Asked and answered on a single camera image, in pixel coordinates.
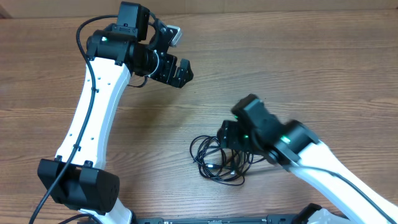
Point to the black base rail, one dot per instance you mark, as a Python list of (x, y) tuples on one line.
[(268, 219)]

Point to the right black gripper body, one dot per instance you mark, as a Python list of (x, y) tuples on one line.
[(240, 139)]

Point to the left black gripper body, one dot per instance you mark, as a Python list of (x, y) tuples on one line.
[(165, 69)]

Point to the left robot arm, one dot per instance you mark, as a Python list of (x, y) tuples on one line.
[(136, 43)]

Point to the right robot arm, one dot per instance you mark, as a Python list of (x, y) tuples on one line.
[(301, 152)]

